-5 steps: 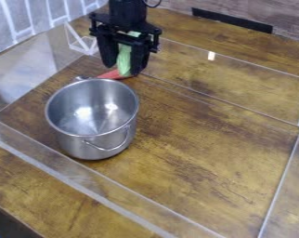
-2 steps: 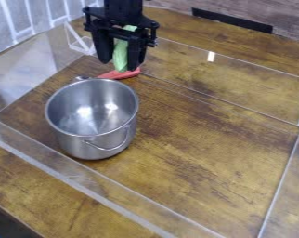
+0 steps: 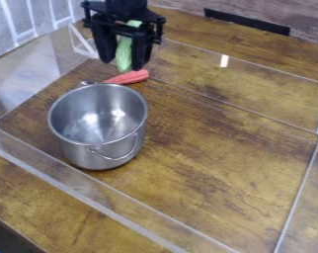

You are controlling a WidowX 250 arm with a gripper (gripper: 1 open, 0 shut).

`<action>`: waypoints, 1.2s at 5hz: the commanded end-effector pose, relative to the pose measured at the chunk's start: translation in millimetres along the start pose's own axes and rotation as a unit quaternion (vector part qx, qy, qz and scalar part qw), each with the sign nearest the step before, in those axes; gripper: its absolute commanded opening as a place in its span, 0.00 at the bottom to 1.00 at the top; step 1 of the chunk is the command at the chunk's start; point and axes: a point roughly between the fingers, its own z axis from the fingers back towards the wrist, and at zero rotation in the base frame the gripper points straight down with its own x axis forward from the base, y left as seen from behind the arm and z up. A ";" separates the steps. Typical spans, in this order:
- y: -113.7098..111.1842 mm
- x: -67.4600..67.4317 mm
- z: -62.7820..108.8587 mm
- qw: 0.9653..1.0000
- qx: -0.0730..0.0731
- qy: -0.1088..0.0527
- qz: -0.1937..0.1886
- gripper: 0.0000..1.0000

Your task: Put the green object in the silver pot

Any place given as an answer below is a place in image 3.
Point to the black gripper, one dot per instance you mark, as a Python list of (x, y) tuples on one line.
[(126, 18)]

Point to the green bumpy bitter gourd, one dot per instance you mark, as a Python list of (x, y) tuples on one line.
[(124, 54)]

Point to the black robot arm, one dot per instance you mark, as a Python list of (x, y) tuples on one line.
[(122, 21)]

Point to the red toy object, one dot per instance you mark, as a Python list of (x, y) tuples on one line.
[(129, 77)]

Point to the silver metal pot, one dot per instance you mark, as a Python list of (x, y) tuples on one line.
[(97, 121)]

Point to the clear acrylic triangular stand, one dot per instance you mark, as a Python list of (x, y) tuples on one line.
[(81, 45)]

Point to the clear acrylic barrier panel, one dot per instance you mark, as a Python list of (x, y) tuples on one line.
[(158, 227)]

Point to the black strip on wall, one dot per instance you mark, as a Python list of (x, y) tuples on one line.
[(248, 22)]

